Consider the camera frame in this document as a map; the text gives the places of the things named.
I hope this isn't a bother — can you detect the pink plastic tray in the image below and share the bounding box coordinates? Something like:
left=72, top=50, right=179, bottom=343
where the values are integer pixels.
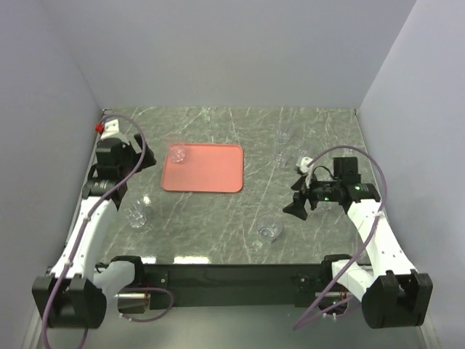
left=161, top=143, right=244, bottom=193

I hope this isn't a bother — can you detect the aluminium rail left edge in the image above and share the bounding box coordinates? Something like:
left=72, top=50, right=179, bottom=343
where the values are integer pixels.
left=63, top=133, right=100, bottom=248

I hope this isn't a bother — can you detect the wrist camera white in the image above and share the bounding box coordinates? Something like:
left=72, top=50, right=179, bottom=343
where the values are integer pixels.
left=95, top=119, right=128, bottom=143
left=296, top=156, right=314, bottom=185

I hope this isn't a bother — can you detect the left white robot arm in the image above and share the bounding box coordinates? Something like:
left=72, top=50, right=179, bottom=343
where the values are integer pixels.
left=32, top=134, right=156, bottom=329

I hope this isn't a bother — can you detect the clear round glass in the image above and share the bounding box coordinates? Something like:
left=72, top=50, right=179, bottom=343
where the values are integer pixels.
left=256, top=214, right=283, bottom=244

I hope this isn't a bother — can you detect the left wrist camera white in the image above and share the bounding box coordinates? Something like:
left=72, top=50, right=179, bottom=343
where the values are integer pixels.
left=95, top=119, right=128, bottom=143

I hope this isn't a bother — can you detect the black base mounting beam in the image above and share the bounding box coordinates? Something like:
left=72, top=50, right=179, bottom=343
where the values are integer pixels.
left=121, top=262, right=332, bottom=310

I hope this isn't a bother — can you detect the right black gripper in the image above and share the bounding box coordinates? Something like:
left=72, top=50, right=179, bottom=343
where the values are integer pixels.
left=283, top=171, right=341, bottom=220

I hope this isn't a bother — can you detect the clear faceted glass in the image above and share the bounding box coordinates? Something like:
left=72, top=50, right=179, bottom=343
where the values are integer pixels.
left=124, top=199, right=147, bottom=228
left=166, top=140, right=187, bottom=163

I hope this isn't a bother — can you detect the aluminium frame rail front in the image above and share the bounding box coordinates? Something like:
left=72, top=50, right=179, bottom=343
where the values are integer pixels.
left=39, top=264, right=424, bottom=299

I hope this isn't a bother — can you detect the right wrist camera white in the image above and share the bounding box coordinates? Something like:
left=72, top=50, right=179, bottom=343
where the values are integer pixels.
left=296, top=156, right=314, bottom=185

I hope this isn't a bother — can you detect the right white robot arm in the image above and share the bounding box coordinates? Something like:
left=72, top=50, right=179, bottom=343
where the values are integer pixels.
left=283, top=157, right=433, bottom=329

